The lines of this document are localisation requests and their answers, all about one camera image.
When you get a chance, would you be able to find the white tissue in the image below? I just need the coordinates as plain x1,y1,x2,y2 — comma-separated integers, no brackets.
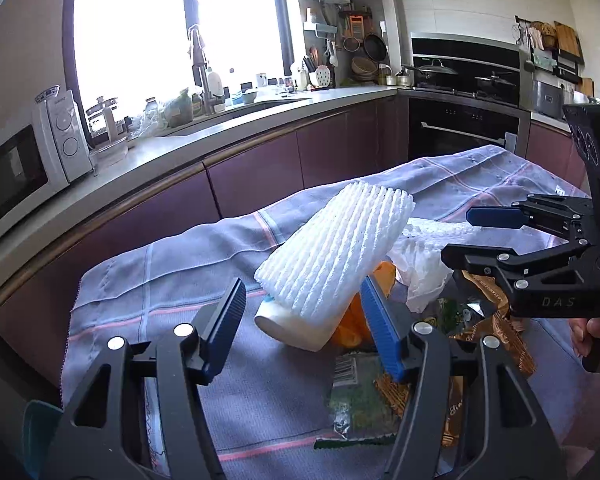
387,218,481,313

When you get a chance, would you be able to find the gold foil snack wrapper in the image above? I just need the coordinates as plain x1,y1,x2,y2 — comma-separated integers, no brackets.
374,271,539,449

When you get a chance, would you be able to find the white foam net sleeve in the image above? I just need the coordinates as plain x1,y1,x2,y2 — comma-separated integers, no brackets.
254,181,415,326

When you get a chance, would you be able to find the white paper cup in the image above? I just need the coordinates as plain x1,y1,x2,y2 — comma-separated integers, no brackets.
253,296,342,352

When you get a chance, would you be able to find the teal plastic trash bin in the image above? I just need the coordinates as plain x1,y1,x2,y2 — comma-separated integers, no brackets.
21,400,64,479

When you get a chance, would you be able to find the chrome kitchen faucet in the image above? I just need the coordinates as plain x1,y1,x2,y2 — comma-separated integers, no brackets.
188,24,214,116

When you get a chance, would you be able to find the person's right hand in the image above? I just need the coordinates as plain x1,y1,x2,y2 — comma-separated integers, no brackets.
568,318,600,356

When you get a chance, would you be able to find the grey plaid tablecloth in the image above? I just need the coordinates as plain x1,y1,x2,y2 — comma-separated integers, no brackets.
60,148,591,479

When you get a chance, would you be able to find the black built-in oven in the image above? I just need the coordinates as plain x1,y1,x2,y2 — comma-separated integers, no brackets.
406,32,531,159

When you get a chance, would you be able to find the black cooking pot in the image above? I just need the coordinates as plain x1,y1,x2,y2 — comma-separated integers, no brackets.
403,58,458,89

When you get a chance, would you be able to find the black hanging frying pan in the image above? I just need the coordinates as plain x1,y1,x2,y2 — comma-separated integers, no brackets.
363,20,388,63

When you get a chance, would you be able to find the white microwave oven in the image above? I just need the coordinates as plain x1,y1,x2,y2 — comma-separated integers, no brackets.
0,90,93,238

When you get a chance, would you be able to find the blue white bowl on microwave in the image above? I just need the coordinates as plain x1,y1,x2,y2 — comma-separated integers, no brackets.
34,84,60,104

